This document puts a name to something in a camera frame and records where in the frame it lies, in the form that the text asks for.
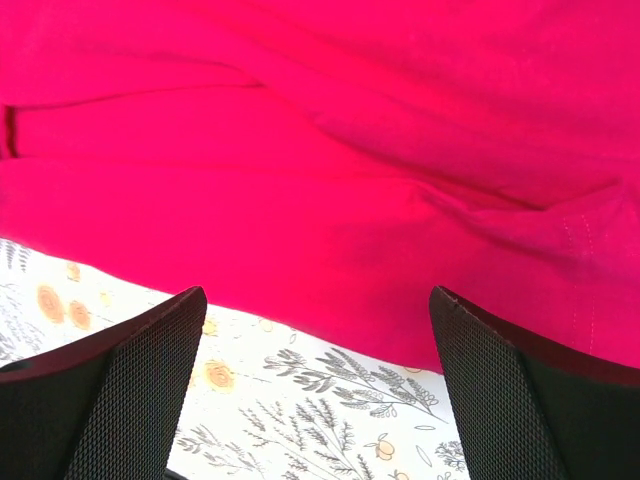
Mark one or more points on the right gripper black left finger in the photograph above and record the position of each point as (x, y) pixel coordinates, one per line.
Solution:
(106, 406)

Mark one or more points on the magenta t shirt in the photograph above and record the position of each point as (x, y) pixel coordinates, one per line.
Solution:
(326, 164)

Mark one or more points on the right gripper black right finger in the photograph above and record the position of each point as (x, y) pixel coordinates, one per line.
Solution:
(529, 408)

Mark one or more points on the floral patterned table mat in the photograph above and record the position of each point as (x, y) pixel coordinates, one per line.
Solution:
(265, 401)

